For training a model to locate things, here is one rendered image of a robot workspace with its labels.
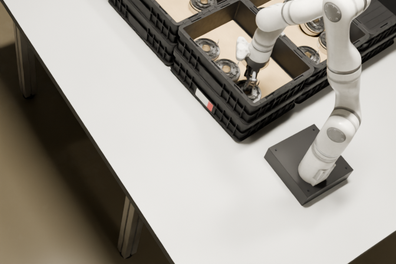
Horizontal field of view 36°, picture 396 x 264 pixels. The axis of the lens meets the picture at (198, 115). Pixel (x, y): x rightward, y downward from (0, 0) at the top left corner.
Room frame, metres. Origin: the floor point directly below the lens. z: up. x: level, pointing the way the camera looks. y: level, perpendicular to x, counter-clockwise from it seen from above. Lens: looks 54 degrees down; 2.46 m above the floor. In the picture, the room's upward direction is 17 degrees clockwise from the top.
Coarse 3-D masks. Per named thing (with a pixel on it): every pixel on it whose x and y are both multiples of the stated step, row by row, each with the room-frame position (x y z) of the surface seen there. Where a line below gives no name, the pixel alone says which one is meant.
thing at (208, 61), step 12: (240, 0) 1.66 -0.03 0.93; (252, 12) 1.62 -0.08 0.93; (180, 36) 1.42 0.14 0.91; (192, 48) 1.39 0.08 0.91; (204, 60) 1.35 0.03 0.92; (216, 72) 1.31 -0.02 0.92; (312, 72) 1.43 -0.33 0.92; (228, 84) 1.27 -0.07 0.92; (288, 84) 1.34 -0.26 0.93; (240, 96) 1.24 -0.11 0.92; (276, 96) 1.29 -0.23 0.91; (252, 108) 1.21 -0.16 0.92
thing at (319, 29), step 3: (321, 18) 1.75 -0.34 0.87; (306, 24) 1.69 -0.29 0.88; (309, 24) 1.70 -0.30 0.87; (312, 24) 1.71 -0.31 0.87; (321, 24) 1.73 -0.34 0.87; (309, 27) 1.69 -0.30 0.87; (312, 27) 1.70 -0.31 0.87; (315, 27) 1.70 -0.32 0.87; (318, 27) 1.71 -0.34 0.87; (321, 27) 1.72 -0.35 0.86; (324, 27) 1.73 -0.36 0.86; (312, 30) 1.68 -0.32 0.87; (315, 30) 1.69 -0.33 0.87; (318, 30) 1.70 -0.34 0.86; (321, 30) 1.71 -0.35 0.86
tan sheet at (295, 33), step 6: (276, 0) 1.83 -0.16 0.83; (282, 0) 1.84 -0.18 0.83; (264, 6) 1.77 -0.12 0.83; (288, 30) 1.69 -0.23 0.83; (294, 30) 1.70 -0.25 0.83; (300, 30) 1.70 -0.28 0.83; (324, 30) 1.74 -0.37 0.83; (288, 36) 1.66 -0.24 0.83; (294, 36) 1.67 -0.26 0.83; (300, 36) 1.67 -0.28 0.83; (306, 36) 1.68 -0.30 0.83; (312, 36) 1.69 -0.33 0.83; (318, 36) 1.70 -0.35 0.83; (294, 42) 1.63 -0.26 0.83; (300, 42) 1.64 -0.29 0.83; (306, 42) 1.65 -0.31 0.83; (312, 42) 1.66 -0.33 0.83; (318, 48) 1.64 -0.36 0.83; (324, 54) 1.62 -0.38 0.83
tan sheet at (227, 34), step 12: (228, 24) 1.62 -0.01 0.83; (204, 36) 1.53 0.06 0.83; (216, 36) 1.55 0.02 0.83; (228, 36) 1.57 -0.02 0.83; (240, 36) 1.58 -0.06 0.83; (228, 48) 1.51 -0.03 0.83; (240, 72) 1.41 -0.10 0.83; (264, 72) 1.45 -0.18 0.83; (276, 72) 1.46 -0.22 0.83; (264, 84) 1.39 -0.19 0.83; (276, 84) 1.41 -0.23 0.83; (264, 96) 1.34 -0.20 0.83
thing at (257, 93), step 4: (240, 80) 1.35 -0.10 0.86; (244, 80) 1.36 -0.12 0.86; (236, 84) 1.33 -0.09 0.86; (240, 84) 1.34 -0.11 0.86; (244, 84) 1.34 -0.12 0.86; (256, 84) 1.36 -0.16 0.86; (256, 88) 1.34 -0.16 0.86; (256, 92) 1.32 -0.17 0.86; (260, 92) 1.33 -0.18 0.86; (252, 96) 1.30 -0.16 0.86; (256, 96) 1.31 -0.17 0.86; (260, 96) 1.31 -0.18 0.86; (252, 100) 1.29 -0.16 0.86; (256, 100) 1.29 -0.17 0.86
